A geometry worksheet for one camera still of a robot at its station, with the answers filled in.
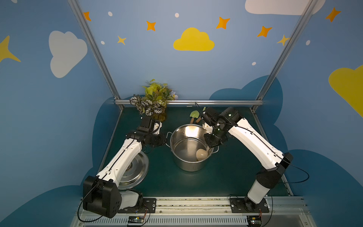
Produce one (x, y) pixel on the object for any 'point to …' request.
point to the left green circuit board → (135, 219)
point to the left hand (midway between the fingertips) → (167, 138)
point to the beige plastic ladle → (202, 154)
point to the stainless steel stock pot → (185, 141)
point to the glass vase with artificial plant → (153, 103)
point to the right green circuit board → (254, 221)
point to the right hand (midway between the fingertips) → (211, 143)
